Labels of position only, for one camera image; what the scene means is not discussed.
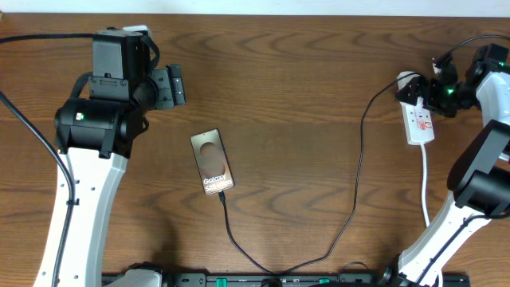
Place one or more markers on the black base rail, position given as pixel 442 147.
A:
pixel 228 280

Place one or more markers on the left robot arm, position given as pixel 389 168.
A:
pixel 95 131

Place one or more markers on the white USB charger adapter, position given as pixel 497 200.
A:
pixel 405 77

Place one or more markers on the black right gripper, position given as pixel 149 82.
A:
pixel 429 86

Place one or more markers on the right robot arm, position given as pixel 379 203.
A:
pixel 478 190

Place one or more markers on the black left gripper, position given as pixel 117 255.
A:
pixel 170 92

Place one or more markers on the white power strip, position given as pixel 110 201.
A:
pixel 418 123

